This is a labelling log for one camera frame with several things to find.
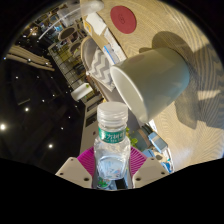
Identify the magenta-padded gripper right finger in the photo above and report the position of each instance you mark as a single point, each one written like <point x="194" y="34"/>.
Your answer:
<point x="148" y="170"/>

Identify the white rectangular box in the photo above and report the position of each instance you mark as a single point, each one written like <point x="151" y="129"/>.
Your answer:
<point x="113" y="46"/>

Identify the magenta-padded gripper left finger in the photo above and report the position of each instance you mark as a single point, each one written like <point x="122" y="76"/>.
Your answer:
<point x="75" y="170"/>

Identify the grey curved sofa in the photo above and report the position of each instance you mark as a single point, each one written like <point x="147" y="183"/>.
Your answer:
<point x="87" y="50"/>

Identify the white mug with green print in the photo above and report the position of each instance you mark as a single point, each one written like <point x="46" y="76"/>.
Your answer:
<point x="156" y="80"/>

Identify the grey zigzag cushion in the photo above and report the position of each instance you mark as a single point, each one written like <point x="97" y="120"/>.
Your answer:
<point x="101" y="68"/>

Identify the clear glass with straw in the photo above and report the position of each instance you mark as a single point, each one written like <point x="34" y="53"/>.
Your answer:
<point x="80" y="11"/>

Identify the group of dining chairs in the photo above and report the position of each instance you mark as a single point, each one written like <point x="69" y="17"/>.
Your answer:
<point x="66" y="33"/>

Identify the group of ceiling lights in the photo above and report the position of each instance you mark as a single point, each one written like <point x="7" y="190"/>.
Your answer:
<point x="26" y="109"/>

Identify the white round column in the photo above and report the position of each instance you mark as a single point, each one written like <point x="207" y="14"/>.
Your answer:
<point x="81" y="91"/>

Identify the white paper napkin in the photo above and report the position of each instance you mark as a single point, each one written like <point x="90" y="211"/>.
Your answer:
<point x="96" y="23"/>

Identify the flat round red coaster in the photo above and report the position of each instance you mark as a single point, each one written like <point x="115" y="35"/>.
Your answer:
<point x="123" y="19"/>

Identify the clear plastic water bottle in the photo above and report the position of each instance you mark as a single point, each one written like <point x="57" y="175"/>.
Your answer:
<point x="111" y="156"/>

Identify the small light blue box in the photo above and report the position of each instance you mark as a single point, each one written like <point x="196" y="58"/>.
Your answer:
<point x="158" y="142"/>

